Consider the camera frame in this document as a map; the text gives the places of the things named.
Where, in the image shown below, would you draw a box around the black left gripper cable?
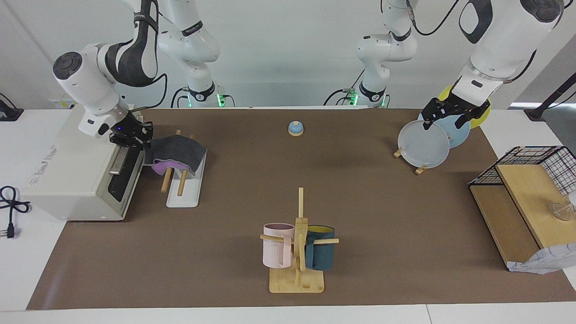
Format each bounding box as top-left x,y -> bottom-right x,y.
407,0 -> 538,84

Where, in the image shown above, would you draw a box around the purple and grey towel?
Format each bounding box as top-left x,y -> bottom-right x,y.
144,135 -> 207,176

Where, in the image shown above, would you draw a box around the clear glass piece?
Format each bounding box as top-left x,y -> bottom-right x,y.
548,200 -> 572,221

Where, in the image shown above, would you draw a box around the black base cable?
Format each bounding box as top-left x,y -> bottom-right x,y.
323,70 -> 365,106
170,87 -> 192,108

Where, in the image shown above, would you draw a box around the wire basket on board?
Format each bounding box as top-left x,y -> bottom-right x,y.
508,243 -> 576,275

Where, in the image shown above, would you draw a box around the brown table mat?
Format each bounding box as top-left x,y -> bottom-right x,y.
26,108 -> 576,310

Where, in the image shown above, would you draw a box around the grey plate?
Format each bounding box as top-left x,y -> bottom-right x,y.
398,120 -> 450,169

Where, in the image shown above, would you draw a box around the pink mug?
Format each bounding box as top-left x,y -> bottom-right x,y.
263,223 -> 295,269

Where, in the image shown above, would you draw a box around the light blue plate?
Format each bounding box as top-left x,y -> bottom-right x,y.
418,110 -> 471,149

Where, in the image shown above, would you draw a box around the black power cord with plug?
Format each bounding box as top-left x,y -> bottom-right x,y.
0,186 -> 31,239

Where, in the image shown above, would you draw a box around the black clamp mount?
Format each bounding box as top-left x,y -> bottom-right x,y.
0,92 -> 24,122

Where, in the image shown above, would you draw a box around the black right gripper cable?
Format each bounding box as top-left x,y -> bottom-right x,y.
126,74 -> 168,113

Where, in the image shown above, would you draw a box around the wooden plate rack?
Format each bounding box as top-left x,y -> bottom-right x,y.
393,146 -> 428,175

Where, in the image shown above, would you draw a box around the black wire basket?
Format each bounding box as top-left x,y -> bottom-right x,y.
468,145 -> 576,196

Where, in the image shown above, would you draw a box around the wooden mug tree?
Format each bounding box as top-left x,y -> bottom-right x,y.
260,188 -> 339,294

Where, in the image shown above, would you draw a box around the white towel rack wooden bars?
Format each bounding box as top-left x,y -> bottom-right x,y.
161,130 -> 207,208

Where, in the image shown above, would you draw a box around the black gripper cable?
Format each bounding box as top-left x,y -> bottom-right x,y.
407,0 -> 538,84
126,74 -> 168,113

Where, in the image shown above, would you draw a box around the dark teal mug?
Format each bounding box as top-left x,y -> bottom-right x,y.
305,225 -> 336,271

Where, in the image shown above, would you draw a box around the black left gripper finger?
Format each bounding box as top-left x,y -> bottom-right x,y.
455,101 -> 490,130
422,99 -> 444,131

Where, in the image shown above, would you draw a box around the yellow plate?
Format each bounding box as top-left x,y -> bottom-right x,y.
439,84 -> 491,129

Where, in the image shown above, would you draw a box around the beige toaster oven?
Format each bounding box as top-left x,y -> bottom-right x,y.
21,104 -> 153,222

